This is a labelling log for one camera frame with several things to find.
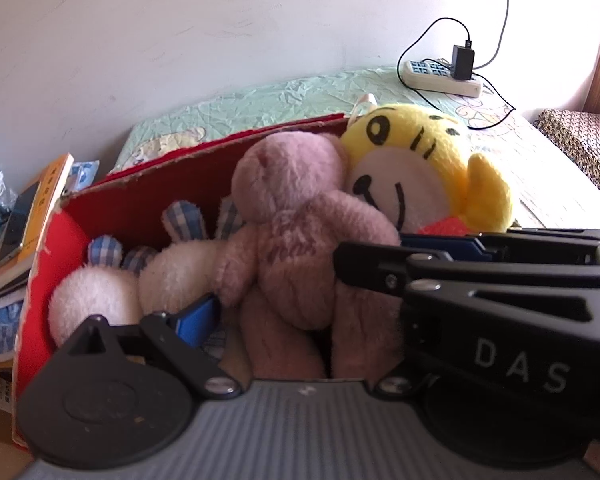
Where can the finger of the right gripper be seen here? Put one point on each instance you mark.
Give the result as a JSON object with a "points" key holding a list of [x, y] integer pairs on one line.
{"points": [[430, 269], [563, 246]]}

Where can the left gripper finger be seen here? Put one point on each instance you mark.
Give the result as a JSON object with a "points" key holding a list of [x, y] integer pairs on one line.
{"points": [[160, 357]]}

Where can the large white plush bunny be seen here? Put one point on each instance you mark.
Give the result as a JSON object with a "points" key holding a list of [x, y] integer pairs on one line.
{"points": [[181, 273]]}

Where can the small white plush bunny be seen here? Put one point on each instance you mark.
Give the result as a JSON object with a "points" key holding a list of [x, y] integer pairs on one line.
{"points": [[107, 285]]}

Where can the mauve teddy bear plush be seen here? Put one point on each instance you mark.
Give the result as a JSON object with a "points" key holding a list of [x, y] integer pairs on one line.
{"points": [[275, 276]]}

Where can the yellow tiger plush toy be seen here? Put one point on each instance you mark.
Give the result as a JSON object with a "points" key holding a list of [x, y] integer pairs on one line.
{"points": [[412, 163]]}

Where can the green cartoon bear bedsheet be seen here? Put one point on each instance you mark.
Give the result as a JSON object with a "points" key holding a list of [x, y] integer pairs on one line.
{"points": [[552, 192]]}

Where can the floral patterned pillow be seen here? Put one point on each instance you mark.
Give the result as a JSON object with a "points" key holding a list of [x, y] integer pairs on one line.
{"points": [[577, 135]]}

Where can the red cardboard box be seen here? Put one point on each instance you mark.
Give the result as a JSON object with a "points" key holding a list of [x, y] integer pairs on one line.
{"points": [[128, 206]]}

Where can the blue patterned cloth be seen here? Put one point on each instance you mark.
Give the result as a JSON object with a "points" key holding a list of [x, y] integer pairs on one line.
{"points": [[0, 329]]}

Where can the blue patterned book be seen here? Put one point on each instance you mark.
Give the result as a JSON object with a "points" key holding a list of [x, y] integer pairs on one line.
{"points": [[81, 175]]}

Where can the white power strip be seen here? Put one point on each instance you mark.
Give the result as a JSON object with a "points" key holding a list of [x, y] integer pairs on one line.
{"points": [[429, 76]]}

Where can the black charger adapter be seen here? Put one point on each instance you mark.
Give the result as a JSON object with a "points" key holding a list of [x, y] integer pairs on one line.
{"points": [[463, 58]]}

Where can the smartphone on book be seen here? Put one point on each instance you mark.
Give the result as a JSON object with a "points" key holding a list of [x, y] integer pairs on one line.
{"points": [[17, 222]]}

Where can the yellow book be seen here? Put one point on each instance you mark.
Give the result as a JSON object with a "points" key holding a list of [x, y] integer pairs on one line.
{"points": [[52, 182]]}

